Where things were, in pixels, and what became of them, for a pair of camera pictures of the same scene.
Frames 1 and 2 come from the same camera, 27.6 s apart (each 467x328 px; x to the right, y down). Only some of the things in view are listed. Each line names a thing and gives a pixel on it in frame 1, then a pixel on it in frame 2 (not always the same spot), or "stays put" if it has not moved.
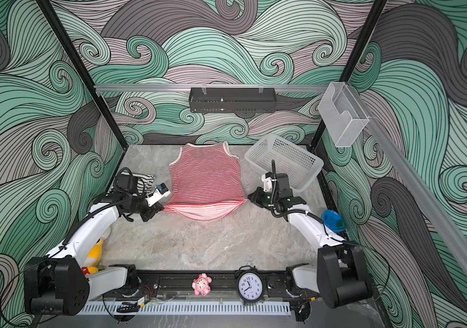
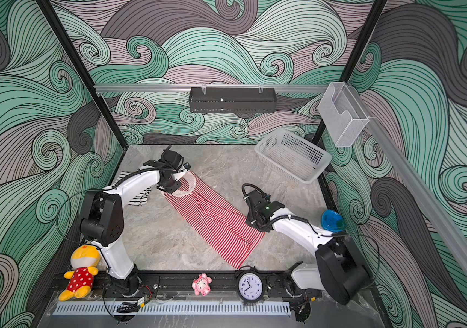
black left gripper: (152, 210) → (171, 189)
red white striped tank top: (205, 184) → (224, 226)
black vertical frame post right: (350, 69) stays put
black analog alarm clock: (250, 285) stays put
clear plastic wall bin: (342, 115) stays put
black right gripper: (259, 193) → (249, 220)
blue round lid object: (332, 220) stays put
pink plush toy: (202, 284) stays put
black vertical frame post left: (78, 57) stays put
